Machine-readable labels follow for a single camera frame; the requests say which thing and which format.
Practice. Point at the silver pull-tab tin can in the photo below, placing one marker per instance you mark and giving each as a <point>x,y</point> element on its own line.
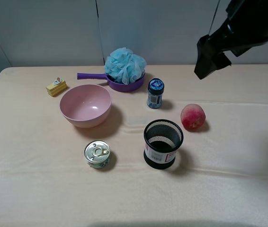
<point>97,153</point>

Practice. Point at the black mesh pen holder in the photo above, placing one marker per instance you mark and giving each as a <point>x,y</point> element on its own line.
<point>162,140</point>

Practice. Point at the purple toy frying pan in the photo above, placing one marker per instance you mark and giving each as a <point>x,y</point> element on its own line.
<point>112,84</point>

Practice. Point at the pink plastic bowl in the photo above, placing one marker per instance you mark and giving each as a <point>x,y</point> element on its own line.
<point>86,106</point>

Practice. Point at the blue mesh bath loofah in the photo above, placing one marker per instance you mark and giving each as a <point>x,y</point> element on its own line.
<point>124,67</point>

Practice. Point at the red peach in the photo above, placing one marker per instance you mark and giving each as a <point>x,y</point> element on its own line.
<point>192,117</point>

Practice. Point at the small blue-capped bottle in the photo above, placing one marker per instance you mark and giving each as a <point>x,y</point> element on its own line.
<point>155,92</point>

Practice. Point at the yellow toy cake slice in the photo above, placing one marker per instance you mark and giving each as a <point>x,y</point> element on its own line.
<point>57,87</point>

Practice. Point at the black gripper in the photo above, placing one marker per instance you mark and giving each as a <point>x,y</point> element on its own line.
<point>246,26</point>

